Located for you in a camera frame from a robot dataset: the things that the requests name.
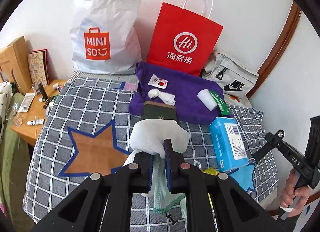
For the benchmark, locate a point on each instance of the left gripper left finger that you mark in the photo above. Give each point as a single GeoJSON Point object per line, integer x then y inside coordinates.
{"type": "Point", "coordinates": [144, 177]}

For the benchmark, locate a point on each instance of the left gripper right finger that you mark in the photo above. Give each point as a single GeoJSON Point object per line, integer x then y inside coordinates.
{"type": "Point", "coordinates": [176, 177]}

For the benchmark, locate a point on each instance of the white mint-cuffed sock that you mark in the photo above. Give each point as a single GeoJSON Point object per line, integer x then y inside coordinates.
{"type": "Point", "coordinates": [149, 136]}

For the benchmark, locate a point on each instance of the right hand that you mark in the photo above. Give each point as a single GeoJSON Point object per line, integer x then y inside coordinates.
{"type": "Point", "coordinates": [288, 194]}

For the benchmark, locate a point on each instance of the yellow black pouch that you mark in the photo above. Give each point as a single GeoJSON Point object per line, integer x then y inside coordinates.
{"type": "Point", "coordinates": [211, 171]}

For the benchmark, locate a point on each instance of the blue tissue pack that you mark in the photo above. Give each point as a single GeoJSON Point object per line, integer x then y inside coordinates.
{"type": "Point", "coordinates": [228, 144]}

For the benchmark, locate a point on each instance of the dark green book box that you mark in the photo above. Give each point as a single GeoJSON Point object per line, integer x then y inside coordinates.
{"type": "Point", "coordinates": [161, 111]}

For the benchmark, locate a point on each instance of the knotted white sock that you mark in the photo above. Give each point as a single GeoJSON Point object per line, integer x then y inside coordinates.
{"type": "Point", "coordinates": [167, 98]}

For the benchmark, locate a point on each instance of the green wipes packet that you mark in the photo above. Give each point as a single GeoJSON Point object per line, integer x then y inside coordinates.
{"type": "Point", "coordinates": [220, 103]}

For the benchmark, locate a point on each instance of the purple fleece towel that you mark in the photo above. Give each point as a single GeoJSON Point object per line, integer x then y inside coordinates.
{"type": "Point", "coordinates": [185, 87]}

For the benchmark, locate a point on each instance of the small white snack sachet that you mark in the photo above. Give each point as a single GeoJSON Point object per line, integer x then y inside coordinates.
{"type": "Point", "coordinates": [158, 82]}

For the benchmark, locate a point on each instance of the grey Nike waist bag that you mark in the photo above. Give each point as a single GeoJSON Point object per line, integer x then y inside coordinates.
{"type": "Point", "coordinates": [231, 75]}

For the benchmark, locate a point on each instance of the white tube on table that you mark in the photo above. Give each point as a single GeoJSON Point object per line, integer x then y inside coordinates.
{"type": "Point", "coordinates": [35, 122]}

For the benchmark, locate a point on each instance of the wooden side table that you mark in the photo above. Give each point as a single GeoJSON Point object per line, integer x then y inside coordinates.
{"type": "Point", "coordinates": [30, 133]}

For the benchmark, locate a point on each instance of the dark cylindrical bottle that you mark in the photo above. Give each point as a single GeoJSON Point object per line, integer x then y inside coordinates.
{"type": "Point", "coordinates": [42, 90]}

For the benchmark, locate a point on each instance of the white flat packet on table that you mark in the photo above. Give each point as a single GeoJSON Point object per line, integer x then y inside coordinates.
{"type": "Point", "coordinates": [25, 105]}

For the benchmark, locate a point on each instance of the red Haidilao paper bag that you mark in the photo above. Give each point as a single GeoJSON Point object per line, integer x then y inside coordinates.
{"type": "Point", "coordinates": [182, 40]}

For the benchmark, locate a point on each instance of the white Miniso plastic bag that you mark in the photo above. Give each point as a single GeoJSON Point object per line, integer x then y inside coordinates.
{"type": "Point", "coordinates": [103, 37]}

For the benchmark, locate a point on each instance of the brown patterned book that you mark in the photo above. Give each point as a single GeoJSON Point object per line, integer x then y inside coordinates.
{"type": "Point", "coordinates": [38, 66]}

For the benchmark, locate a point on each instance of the wooden board stand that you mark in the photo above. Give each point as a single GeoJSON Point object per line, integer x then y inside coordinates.
{"type": "Point", "coordinates": [14, 64]}

